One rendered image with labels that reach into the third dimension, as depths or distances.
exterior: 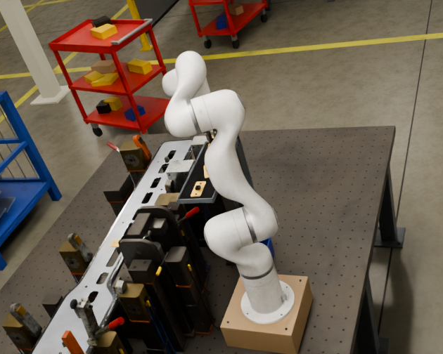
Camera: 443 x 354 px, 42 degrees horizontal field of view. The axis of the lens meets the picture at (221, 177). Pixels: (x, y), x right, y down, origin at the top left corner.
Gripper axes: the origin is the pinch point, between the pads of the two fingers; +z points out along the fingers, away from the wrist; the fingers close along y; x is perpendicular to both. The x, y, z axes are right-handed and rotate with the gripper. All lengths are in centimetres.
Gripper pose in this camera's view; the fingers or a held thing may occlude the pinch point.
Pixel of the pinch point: (212, 136)
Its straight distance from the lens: 220.2
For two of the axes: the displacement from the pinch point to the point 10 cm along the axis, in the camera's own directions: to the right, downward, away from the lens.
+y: -9.6, 1.2, 2.7
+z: 2.5, 7.9, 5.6
